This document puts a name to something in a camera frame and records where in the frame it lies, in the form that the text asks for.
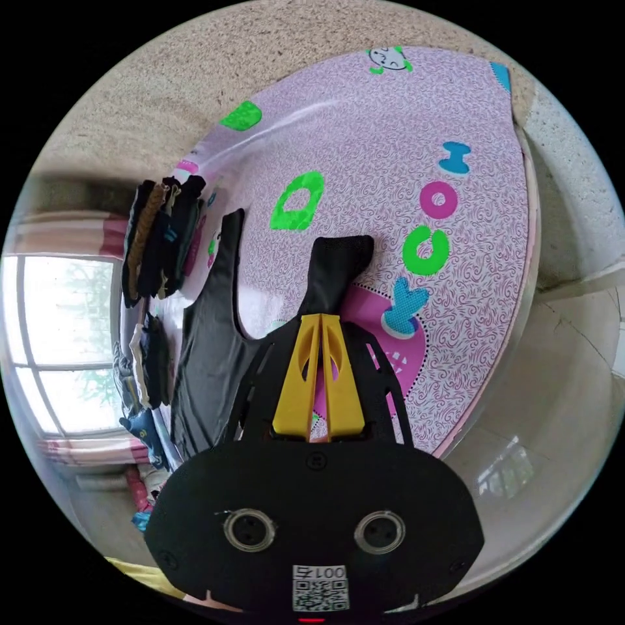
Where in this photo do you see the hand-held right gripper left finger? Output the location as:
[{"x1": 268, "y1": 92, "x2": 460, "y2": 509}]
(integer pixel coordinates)
[{"x1": 271, "y1": 314, "x2": 322, "y2": 443}]

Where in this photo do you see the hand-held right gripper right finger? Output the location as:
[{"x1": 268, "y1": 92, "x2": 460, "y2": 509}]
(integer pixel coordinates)
[{"x1": 320, "y1": 313, "x2": 367, "y2": 442}]

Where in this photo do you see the black vest dress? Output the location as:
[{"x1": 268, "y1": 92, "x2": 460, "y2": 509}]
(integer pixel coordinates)
[{"x1": 170, "y1": 208, "x2": 376, "y2": 462}]

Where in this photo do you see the pile of clothes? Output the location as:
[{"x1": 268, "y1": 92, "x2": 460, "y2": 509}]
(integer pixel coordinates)
[{"x1": 113, "y1": 174, "x2": 208, "y2": 471}]

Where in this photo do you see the bed with pink printed sheet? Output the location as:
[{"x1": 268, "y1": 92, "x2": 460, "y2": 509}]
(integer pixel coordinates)
[{"x1": 120, "y1": 45, "x2": 542, "y2": 472}]

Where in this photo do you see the window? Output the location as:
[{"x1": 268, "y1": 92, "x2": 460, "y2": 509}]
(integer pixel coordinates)
[{"x1": 1, "y1": 254, "x2": 129, "y2": 437}]

